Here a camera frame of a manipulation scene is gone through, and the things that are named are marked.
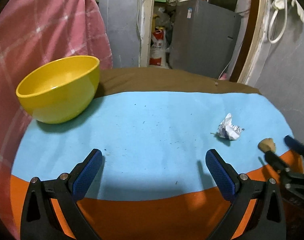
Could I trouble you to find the brown potato piece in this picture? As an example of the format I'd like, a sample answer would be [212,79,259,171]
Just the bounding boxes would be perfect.
[258,138,276,153]

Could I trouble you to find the white blue wrapper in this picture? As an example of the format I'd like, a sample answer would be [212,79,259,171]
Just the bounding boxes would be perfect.
[211,113,244,141]

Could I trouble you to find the striped blue orange brown cloth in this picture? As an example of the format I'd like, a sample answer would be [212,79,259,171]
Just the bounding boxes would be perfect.
[10,68,303,239]

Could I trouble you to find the yellow plastic bowl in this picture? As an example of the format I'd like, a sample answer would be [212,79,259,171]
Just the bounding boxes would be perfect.
[16,55,100,124]

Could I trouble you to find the grey refrigerator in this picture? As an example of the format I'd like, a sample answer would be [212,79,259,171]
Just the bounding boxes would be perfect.
[169,0,242,79]

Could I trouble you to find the white rubber gloves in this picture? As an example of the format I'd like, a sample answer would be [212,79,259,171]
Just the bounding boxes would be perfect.
[272,0,304,23]

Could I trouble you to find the pink checked cloth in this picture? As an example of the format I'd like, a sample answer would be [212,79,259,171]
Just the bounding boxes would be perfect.
[0,0,113,239]

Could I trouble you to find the white hose loop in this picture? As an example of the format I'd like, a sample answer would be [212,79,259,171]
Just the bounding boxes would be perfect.
[267,0,289,45]

